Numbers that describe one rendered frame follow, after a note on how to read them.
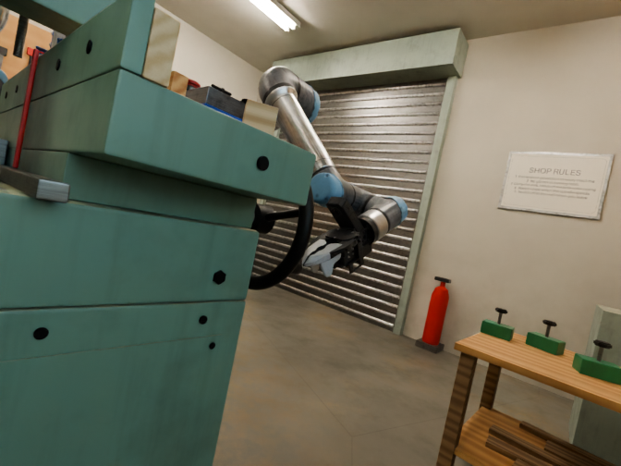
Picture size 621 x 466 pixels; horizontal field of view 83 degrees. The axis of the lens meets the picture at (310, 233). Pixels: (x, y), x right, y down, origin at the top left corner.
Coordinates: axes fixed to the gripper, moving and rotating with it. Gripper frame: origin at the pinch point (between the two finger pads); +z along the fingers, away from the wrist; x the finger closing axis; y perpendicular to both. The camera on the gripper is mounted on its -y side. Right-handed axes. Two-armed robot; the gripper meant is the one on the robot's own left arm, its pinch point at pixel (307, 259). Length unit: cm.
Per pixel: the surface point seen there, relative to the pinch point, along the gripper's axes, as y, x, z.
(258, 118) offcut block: -29.3, -13.5, 16.1
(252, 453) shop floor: 82, 36, 8
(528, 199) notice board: 75, 13, -249
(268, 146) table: -27.1, -18.7, 19.7
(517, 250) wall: 111, 13, -231
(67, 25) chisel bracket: -43, 9, 24
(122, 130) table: -31.1, -18.7, 32.3
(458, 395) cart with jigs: 71, -14, -45
